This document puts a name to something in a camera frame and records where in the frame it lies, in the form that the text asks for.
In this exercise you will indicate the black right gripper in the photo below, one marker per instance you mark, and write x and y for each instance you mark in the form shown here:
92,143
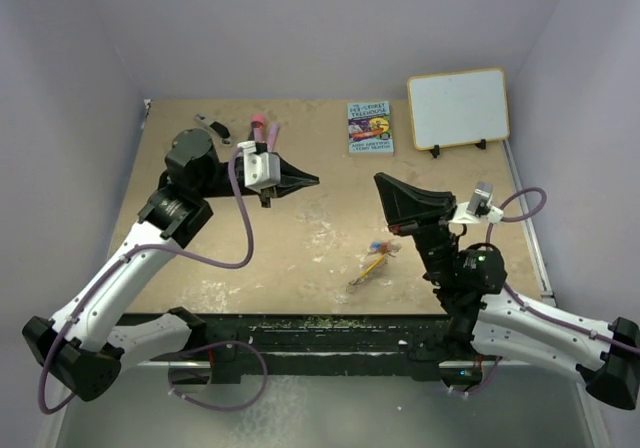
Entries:
408,209

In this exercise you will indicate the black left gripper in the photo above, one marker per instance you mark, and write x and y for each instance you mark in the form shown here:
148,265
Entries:
291,180

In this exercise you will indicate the metal keyring organizer with rings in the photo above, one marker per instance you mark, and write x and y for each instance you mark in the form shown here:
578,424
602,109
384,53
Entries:
380,258

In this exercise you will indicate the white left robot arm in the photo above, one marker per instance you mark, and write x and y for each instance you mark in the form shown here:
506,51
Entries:
80,344

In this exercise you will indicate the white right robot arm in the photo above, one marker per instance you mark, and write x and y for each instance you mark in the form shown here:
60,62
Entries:
487,316

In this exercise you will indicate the pink highlighter marker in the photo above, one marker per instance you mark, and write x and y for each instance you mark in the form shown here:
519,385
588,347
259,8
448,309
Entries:
272,136

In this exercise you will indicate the pink capped bottle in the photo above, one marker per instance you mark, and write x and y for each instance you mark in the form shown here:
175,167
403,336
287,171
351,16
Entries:
257,127

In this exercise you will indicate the treehouse paperback book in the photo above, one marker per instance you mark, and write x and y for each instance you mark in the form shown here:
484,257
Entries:
369,128

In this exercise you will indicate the grey black stapler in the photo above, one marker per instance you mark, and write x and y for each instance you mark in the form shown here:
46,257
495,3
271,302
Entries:
215,127

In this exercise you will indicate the yellow framed whiteboard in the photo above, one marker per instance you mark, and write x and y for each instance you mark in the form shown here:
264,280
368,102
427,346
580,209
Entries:
458,108

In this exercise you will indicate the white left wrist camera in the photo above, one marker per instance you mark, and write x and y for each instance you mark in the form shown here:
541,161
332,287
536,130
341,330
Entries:
261,168

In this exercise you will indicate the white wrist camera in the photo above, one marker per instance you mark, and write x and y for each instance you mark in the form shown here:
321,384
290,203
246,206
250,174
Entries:
479,209
261,168

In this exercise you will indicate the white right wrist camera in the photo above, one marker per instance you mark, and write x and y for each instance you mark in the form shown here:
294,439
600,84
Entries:
479,209

